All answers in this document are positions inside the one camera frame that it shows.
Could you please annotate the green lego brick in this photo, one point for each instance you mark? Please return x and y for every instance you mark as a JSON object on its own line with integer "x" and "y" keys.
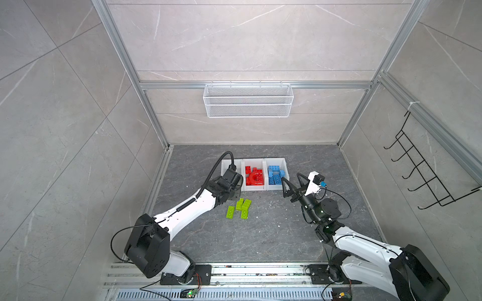
{"x": 245, "y": 209}
{"x": 239, "y": 204}
{"x": 230, "y": 212}

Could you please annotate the blue lego brick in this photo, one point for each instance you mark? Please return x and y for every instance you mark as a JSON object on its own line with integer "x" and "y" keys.
{"x": 274, "y": 169}
{"x": 281, "y": 175}

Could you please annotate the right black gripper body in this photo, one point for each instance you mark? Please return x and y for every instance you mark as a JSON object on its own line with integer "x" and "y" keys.
{"x": 310, "y": 207}

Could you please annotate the metal base rail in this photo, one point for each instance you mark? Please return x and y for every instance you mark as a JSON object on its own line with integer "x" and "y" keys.
{"x": 238, "y": 281}

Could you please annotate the black wire hook rack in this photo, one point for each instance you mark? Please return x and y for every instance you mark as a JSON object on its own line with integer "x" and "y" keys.
{"x": 427, "y": 174}

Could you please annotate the white middle storage bin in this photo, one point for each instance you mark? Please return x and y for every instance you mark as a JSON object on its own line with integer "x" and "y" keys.
{"x": 258, "y": 163}

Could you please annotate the red arch lego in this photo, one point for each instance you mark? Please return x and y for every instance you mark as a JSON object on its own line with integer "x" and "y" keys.
{"x": 257, "y": 180}

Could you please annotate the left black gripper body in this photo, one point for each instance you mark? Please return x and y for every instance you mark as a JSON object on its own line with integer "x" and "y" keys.
{"x": 235, "y": 191}

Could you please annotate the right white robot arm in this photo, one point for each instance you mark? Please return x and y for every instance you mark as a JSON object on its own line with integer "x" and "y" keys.
{"x": 404, "y": 272}

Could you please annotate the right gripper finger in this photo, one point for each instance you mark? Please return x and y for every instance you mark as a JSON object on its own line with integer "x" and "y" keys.
{"x": 304, "y": 182}
{"x": 289, "y": 190}

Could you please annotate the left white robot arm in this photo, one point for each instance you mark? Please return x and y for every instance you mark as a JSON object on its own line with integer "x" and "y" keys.
{"x": 149, "y": 244}

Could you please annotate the white wire mesh basket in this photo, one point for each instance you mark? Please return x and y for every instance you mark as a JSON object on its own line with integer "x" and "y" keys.
{"x": 248, "y": 100}

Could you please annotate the blue lego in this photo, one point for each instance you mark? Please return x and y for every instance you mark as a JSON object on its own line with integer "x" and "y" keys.
{"x": 271, "y": 179}

